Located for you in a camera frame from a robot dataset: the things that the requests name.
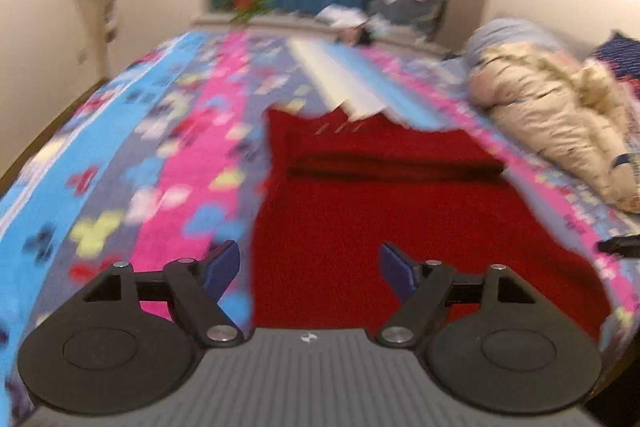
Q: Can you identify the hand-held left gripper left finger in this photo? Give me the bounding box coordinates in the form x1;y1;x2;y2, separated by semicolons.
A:
79;241;245;349

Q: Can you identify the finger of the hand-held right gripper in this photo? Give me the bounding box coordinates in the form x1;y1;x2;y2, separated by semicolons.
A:
597;236;640;259

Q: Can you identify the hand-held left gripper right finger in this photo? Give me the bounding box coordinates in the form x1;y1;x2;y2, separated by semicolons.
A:
375;242;545;348

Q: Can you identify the red knit sweater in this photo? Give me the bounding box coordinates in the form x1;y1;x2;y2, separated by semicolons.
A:
248;104;617;344

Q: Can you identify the pile of white clothes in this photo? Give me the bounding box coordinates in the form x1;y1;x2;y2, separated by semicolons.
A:
316;5;370;30

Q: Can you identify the floral striped blanket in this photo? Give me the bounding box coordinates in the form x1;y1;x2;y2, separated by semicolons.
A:
0;29;640;413

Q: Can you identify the cream star print quilt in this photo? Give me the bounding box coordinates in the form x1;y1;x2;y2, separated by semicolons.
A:
467;42;640;215

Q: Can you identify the dark blue patterned pillow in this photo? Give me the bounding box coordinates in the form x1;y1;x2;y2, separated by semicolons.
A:
589;31;640;80

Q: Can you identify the black and pink bag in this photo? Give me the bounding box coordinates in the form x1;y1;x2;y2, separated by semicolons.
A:
339;27;377;48

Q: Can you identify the grey pillow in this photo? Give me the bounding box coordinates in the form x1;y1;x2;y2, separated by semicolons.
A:
467;19;568;60

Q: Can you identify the clear plastic storage box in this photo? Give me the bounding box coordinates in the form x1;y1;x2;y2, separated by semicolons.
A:
361;0;449;42

